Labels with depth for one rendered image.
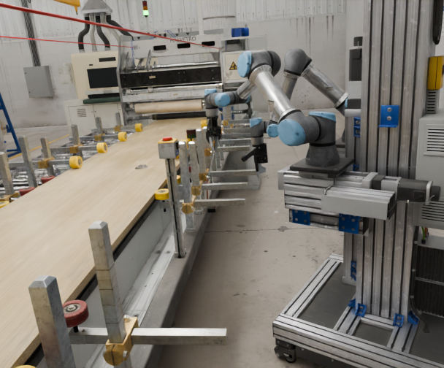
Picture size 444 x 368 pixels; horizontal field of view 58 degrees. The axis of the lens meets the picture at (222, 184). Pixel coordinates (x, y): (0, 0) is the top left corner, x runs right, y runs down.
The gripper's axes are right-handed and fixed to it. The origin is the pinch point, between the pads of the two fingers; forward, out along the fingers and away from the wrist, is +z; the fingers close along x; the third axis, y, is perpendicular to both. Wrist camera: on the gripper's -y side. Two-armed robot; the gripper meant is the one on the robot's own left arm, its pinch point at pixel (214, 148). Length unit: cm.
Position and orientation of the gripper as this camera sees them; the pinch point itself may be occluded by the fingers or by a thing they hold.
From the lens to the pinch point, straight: 243.7
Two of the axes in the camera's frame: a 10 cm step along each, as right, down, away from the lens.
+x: 9.7, -1.4, 2.1
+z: 0.7, 9.5, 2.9
